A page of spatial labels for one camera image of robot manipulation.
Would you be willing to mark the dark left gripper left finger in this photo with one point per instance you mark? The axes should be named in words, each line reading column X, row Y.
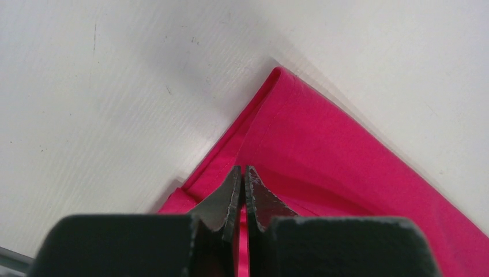
column 198, row 243

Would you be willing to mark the magenta t shirt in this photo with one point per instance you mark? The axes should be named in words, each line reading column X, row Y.
column 321, row 162

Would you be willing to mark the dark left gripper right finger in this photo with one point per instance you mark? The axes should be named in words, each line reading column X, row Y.
column 283, row 243

